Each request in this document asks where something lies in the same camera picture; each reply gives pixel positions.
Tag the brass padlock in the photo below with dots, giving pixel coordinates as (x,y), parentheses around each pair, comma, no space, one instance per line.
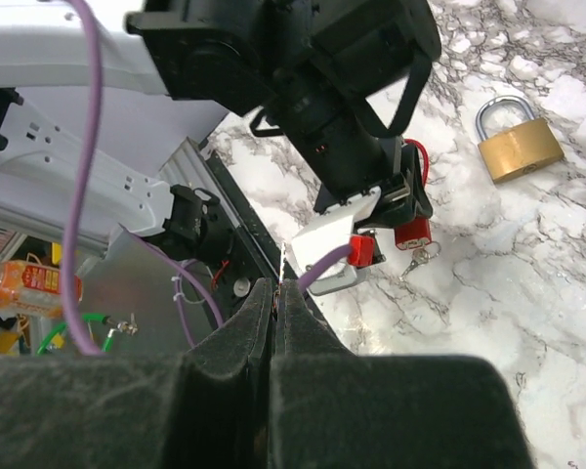
(519,150)

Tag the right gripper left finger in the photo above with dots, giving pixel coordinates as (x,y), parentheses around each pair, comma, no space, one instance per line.
(205,408)

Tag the black mounting base plate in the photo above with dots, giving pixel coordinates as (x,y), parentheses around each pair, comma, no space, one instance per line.
(254,234)

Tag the orange snack packet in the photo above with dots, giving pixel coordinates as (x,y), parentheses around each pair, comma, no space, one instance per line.
(30,289)

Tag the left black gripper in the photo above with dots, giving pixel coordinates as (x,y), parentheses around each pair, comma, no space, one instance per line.
(348,161)

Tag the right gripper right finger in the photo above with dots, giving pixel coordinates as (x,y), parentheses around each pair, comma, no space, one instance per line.
(330,408)

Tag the silver key set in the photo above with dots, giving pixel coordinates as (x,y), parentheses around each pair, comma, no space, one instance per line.
(421,256)

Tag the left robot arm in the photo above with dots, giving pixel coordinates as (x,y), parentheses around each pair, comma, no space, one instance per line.
(339,79)

